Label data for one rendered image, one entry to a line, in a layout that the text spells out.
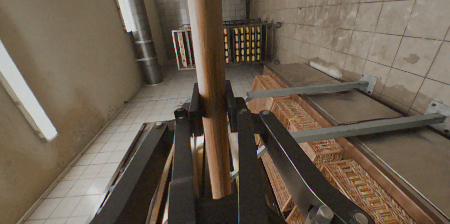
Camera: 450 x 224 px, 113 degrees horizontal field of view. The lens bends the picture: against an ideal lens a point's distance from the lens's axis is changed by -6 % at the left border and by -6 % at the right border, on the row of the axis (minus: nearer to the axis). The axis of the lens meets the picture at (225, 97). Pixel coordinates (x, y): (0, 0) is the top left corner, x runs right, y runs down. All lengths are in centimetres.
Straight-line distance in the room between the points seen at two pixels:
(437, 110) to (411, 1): 64
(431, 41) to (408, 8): 24
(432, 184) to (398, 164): 10
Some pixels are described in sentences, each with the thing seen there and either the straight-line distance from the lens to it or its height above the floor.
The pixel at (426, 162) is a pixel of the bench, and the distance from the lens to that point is 105.
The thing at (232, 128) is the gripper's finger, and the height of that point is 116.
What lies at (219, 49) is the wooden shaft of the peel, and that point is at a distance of 16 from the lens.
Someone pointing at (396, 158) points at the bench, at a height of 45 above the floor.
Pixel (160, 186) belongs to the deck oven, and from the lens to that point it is 146.
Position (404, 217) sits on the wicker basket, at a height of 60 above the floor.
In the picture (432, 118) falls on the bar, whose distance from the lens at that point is 130.
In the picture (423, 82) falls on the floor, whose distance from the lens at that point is 142.
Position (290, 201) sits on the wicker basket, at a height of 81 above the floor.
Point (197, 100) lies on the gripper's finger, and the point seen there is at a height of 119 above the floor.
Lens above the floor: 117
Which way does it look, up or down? 3 degrees down
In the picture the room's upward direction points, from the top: 96 degrees counter-clockwise
